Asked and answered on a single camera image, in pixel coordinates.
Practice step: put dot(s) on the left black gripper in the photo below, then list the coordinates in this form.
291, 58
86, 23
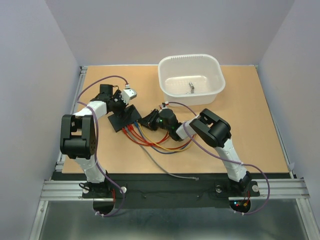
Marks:
117, 96

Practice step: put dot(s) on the aluminium rail frame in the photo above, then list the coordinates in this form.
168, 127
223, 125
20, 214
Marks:
279, 206

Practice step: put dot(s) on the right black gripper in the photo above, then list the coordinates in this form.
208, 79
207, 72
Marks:
149, 119

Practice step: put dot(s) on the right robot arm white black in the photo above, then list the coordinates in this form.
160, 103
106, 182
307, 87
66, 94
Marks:
213, 130

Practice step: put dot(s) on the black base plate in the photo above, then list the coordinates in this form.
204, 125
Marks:
163, 191

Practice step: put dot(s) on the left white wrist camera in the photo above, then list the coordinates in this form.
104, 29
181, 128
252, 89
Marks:
127, 95

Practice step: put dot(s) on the white plastic tub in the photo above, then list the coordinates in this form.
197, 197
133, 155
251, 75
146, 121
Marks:
203, 70

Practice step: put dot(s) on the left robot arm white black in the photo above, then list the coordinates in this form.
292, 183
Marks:
79, 132

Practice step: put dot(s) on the small metal clip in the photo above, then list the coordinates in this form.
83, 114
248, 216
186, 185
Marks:
191, 88

